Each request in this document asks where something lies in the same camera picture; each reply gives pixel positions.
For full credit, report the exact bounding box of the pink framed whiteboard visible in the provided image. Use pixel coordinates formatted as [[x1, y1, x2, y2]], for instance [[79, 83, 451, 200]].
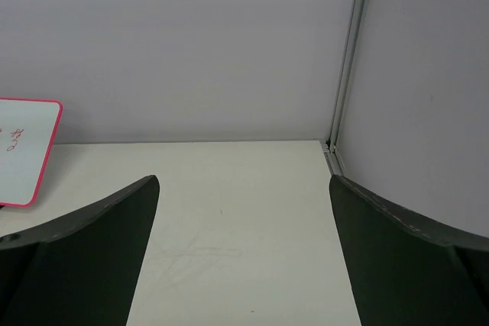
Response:
[[1, 98, 63, 208]]

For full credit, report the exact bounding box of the aluminium corner post right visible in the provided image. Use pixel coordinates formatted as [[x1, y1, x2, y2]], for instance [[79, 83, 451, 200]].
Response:
[[321, 0, 365, 176]]

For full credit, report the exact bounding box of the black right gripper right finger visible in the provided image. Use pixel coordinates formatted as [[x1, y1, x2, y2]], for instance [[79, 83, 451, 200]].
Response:
[[329, 175, 488, 325]]

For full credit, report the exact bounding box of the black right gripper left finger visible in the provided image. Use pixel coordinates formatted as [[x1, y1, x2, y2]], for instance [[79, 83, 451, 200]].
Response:
[[1, 176, 160, 325]]

